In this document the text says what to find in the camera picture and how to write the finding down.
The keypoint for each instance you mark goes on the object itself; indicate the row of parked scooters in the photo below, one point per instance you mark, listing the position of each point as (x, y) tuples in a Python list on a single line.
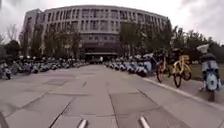
[(133, 65), (36, 66)]

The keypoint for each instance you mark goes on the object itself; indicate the grey stone slab paving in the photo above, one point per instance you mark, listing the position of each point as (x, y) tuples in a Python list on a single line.
[(96, 90)]

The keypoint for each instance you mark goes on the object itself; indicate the large curved grey building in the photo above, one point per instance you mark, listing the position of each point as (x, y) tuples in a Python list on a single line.
[(96, 26)]

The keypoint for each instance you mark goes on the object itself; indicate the orange bicycle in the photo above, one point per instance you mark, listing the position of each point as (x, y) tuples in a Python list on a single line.
[(162, 68)]

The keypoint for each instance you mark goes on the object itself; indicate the row of trees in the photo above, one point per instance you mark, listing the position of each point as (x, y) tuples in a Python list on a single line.
[(56, 41), (156, 40)]

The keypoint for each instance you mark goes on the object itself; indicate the robot's own part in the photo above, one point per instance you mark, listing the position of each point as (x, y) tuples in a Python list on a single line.
[(82, 123), (144, 122)]

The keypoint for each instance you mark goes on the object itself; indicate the yellow bicycle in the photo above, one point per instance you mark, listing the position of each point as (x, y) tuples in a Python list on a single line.
[(181, 68)]

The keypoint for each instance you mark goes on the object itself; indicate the pale blue scooter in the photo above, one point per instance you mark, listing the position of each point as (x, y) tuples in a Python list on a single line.
[(210, 75)]

